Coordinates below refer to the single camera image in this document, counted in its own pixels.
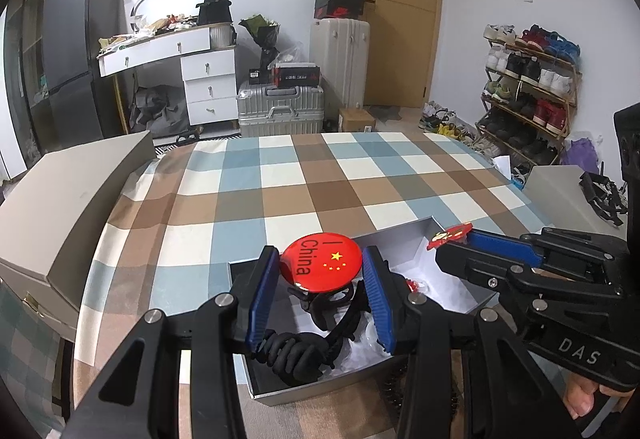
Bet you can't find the black plastic hair claw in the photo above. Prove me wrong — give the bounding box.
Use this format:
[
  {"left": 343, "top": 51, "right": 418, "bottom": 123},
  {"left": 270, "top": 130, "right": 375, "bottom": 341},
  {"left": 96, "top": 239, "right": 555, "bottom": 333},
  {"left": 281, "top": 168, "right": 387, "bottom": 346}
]
[{"left": 288, "top": 281, "right": 369, "bottom": 365}]

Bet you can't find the red gold emblem pin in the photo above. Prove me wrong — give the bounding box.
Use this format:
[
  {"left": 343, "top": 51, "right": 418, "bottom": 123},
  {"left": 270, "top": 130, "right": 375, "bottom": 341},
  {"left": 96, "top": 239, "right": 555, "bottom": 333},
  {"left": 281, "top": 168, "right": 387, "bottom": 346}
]
[{"left": 426, "top": 222, "right": 473, "bottom": 251}]

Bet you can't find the red China round badge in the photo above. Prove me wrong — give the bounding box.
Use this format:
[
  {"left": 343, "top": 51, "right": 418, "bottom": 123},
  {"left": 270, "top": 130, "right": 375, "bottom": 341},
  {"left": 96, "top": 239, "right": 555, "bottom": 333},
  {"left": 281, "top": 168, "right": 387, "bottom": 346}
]
[{"left": 280, "top": 232, "right": 362, "bottom": 294}]

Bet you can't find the person's right hand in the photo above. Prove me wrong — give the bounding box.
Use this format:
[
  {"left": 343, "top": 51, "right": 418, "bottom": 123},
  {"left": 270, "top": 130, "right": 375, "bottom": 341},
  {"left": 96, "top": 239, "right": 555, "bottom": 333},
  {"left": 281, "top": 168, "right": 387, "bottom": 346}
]
[{"left": 563, "top": 373, "right": 634, "bottom": 419}]

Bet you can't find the grey cardboard box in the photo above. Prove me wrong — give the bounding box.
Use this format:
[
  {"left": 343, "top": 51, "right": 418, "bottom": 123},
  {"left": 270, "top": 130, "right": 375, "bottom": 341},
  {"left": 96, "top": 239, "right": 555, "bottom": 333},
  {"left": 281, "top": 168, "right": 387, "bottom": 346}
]
[{"left": 228, "top": 216, "right": 501, "bottom": 408}]

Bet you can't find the checkered bed sheet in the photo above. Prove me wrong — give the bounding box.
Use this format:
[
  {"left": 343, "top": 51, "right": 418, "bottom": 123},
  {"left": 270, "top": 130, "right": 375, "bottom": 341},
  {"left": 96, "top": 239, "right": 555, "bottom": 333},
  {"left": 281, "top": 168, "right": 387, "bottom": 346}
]
[{"left": 71, "top": 130, "right": 551, "bottom": 439}]

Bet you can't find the wooden shoe rack with shoes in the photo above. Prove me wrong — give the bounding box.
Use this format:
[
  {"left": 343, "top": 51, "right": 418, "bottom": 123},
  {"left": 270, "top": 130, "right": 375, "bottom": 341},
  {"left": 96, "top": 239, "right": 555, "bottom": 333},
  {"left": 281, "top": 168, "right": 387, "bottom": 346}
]
[{"left": 476, "top": 24, "right": 582, "bottom": 167}]

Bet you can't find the small cardboard box on floor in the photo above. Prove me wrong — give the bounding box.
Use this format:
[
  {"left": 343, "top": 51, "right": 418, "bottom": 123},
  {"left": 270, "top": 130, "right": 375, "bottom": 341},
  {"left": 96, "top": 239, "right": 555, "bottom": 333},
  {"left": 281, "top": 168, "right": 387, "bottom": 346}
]
[{"left": 338, "top": 108, "right": 375, "bottom": 132}]

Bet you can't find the silver aluminium suitcase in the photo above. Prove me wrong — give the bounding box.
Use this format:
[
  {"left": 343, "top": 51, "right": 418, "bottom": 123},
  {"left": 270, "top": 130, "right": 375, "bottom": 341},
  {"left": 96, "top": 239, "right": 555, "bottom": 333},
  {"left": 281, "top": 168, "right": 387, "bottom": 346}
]
[{"left": 236, "top": 81, "right": 324, "bottom": 138}]

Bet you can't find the black red box on suitcase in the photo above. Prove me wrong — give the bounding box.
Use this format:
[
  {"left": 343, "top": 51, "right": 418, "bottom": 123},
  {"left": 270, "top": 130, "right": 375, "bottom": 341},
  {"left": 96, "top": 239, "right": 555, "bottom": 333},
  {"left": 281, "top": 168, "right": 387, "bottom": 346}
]
[{"left": 248, "top": 62, "right": 321, "bottom": 88}]

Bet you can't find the grey bed footboard bench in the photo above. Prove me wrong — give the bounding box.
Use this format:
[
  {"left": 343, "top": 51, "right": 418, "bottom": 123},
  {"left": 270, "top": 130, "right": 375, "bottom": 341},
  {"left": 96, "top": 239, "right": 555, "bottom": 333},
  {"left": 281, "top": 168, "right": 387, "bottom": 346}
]
[{"left": 0, "top": 132, "right": 155, "bottom": 341}]

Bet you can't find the white dressing desk with drawers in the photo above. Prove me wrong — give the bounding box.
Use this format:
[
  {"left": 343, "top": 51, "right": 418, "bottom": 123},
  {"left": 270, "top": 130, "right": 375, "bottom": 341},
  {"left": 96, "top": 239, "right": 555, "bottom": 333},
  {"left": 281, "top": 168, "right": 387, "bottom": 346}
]
[{"left": 98, "top": 23, "right": 239, "bottom": 126}]

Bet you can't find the dark grey refrigerator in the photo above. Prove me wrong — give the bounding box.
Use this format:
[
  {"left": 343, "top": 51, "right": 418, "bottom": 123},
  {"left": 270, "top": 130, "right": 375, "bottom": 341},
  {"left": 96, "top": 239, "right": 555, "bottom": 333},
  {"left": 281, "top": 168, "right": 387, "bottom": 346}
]
[{"left": 42, "top": 0, "right": 124, "bottom": 147}]

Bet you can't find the white upright suitcase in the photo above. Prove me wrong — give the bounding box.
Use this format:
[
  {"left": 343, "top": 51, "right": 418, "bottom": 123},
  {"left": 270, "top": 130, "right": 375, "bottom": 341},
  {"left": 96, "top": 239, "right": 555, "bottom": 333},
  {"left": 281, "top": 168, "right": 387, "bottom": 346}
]
[{"left": 309, "top": 18, "right": 370, "bottom": 121}]

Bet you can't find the dark flower bouquet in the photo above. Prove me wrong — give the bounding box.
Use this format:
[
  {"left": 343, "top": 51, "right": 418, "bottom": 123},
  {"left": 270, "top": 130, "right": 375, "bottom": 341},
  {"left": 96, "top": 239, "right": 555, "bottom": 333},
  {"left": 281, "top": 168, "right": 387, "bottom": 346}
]
[{"left": 240, "top": 14, "right": 280, "bottom": 70}]

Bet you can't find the black bag on desk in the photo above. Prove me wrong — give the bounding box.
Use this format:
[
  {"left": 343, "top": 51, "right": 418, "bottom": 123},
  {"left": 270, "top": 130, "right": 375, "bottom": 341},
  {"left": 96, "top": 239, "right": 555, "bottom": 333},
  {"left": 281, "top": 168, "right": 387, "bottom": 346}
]
[{"left": 198, "top": 0, "right": 232, "bottom": 25}]

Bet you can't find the curved vanity mirror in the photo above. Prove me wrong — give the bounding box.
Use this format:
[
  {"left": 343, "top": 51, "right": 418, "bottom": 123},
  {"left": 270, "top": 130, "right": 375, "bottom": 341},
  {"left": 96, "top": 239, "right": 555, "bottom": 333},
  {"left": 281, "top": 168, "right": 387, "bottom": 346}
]
[{"left": 129, "top": 0, "right": 203, "bottom": 32}]

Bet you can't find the wooden door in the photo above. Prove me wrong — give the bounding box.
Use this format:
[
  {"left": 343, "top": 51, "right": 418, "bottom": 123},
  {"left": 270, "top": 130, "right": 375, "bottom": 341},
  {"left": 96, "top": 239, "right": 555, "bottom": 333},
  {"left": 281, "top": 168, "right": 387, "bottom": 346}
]
[{"left": 363, "top": 0, "right": 442, "bottom": 107}]

